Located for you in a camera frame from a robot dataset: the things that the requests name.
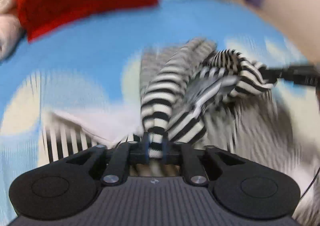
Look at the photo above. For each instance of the black white striped hooded top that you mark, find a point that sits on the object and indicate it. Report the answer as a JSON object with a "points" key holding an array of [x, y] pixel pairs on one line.
{"points": [[194, 94]]}

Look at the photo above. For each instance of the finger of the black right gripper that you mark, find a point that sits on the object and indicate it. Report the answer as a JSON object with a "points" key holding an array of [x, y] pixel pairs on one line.
{"points": [[274, 73]]}

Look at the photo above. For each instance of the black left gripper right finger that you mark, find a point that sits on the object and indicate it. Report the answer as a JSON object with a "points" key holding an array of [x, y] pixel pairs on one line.
{"points": [[245, 188]]}

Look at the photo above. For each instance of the cream folded blanket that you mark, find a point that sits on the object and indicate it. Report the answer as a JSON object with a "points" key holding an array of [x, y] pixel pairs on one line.
{"points": [[11, 29]]}

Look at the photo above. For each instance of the blue white patterned bedsheet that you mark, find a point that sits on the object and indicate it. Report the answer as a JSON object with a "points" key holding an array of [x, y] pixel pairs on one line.
{"points": [[93, 64]]}

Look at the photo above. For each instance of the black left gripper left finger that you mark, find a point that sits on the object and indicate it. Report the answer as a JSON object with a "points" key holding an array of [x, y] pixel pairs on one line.
{"points": [[68, 186]]}

